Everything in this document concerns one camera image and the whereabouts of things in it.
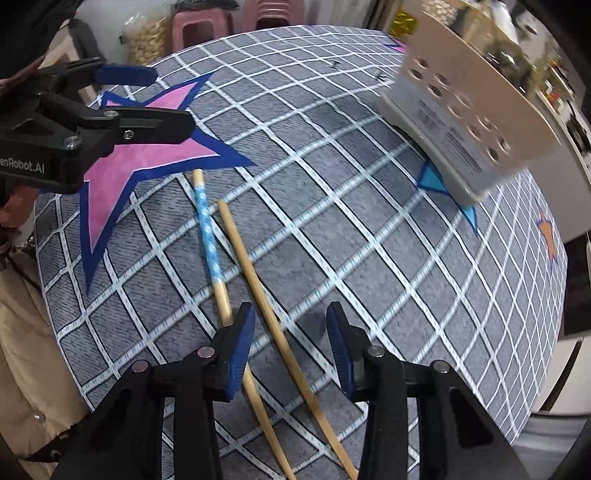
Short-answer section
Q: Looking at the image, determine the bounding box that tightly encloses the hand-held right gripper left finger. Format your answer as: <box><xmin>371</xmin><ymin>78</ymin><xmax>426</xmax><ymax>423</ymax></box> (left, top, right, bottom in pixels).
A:
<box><xmin>51</xmin><ymin>302</ymin><xmax>257</xmax><ymax>480</ymax></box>

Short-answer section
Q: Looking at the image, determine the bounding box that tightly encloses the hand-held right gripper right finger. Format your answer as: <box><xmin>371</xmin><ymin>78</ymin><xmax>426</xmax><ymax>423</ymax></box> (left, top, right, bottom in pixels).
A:
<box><xmin>325</xmin><ymin>302</ymin><xmax>520</xmax><ymax>480</ymax></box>

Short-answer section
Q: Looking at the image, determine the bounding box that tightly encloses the grey checked tablecloth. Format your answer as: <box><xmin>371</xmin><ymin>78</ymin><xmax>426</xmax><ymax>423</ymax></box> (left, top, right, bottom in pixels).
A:
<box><xmin>34</xmin><ymin>28</ymin><xmax>568</xmax><ymax>480</ymax></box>

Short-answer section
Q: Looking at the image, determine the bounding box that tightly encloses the beige plastic chopstick holder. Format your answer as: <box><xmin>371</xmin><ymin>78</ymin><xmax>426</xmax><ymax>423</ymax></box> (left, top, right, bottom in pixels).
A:
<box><xmin>376</xmin><ymin>9</ymin><xmax>561</xmax><ymax>208</ymax></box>

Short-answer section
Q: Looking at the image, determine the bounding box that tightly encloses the cyan star sticker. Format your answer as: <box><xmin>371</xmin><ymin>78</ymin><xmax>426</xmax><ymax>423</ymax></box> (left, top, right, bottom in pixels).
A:
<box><xmin>417</xmin><ymin>161</ymin><xmax>478</xmax><ymax>238</ymax></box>

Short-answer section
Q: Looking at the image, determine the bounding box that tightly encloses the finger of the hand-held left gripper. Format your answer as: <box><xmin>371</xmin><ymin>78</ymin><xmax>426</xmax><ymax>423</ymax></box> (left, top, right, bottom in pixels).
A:
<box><xmin>78</xmin><ymin>108</ymin><xmax>195</xmax><ymax>146</ymax></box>
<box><xmin>39</xmin><ymin>58</ymin><xmax>158</xmax><ymax>93</ymax></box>

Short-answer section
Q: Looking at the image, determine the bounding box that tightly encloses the person's left hand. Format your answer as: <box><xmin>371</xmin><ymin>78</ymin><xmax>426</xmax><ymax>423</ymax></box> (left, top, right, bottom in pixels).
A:
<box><xmin>0</xmin><ymin>185</ymin><xmax>35</xmax><ymax>232</ymax></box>

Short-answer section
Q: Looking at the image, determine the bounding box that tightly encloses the orange star sticker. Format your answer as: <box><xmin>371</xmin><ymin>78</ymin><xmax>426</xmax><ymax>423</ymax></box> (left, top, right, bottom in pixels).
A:
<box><xmin>537</xmin><ymin>208</ymin><xmax>560</xmax><ymax>264</ymax></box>

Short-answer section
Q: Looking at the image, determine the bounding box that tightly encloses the yellow packet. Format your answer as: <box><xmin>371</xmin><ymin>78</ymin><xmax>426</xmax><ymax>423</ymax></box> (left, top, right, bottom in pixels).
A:
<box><xmin>392</xmin><ymin>9</ymin><xmax>417</xmax><ymax>38</ymax></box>

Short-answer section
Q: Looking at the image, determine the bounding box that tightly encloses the plain wooden chopstick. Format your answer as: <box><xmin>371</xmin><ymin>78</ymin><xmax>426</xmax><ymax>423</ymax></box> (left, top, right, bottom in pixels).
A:
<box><xmin>217</xmin><ymin>200</ymin><xmax>358</xmax><ymax>480</ymax></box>

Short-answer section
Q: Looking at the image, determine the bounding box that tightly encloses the clear bag of snacks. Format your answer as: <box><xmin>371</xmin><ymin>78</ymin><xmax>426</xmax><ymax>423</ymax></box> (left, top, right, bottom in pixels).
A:
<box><xmin>117</xmin><ymin>14</ymin><xmax>178</xmax><ymax>68</ymax></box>

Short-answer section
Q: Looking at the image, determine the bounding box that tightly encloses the blue patterned chopstick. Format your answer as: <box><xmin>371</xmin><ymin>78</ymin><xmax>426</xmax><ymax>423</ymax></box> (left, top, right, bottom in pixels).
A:
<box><xmin>191</xmin><ymin>168</ymin><xmax>297</xmax><ymax>480</ymax></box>

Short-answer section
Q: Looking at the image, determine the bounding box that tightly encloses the built-in oven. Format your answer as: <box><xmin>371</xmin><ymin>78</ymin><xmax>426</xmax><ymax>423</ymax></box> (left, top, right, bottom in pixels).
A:
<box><xmin>563</xmin><ymin>235</ymin><xmax>591</xmax><ymax>340</ymax></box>

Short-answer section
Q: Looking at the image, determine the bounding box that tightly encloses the beige jacket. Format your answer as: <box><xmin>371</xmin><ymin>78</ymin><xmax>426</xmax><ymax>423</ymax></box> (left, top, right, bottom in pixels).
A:
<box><xmin>0</xmin><ymin>251</ymin><xmax>123</xmax><ymax>480</ymax></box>

